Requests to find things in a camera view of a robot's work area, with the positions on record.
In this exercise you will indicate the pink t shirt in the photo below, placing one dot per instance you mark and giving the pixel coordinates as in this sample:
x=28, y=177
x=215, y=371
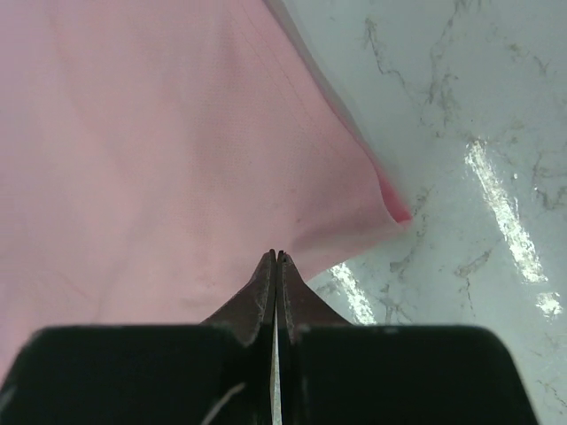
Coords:
x=152, y=151

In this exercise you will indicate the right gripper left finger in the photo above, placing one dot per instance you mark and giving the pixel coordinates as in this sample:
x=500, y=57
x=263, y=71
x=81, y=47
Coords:
x=249, y=314

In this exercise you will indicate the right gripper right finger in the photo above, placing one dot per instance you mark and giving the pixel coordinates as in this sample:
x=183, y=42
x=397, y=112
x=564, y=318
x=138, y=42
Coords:
x=297, y=305

